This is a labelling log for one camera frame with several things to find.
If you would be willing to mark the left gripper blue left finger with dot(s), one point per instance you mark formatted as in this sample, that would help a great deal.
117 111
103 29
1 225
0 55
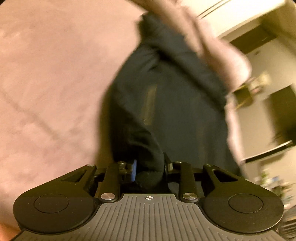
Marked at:
133 171

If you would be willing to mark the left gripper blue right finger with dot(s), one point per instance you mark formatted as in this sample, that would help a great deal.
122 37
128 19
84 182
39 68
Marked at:
168 164

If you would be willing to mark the dark navy zip jacket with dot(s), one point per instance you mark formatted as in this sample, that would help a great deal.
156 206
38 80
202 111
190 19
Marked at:
166 103

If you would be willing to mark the yellow side table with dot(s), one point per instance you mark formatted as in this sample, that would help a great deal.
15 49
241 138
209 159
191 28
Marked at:
243 96

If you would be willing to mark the purple duvet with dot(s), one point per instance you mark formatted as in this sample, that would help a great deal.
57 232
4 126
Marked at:
231 65

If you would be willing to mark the wrapped flower bouquet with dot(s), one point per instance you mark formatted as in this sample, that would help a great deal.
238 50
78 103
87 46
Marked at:
258 84

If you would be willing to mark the purple bed sheet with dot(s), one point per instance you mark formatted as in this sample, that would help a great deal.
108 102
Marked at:
58 59

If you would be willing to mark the dark wall television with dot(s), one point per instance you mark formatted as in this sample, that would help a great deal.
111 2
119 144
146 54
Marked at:
280 107

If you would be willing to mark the dark door frame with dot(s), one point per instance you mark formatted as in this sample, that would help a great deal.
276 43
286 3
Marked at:
253 39

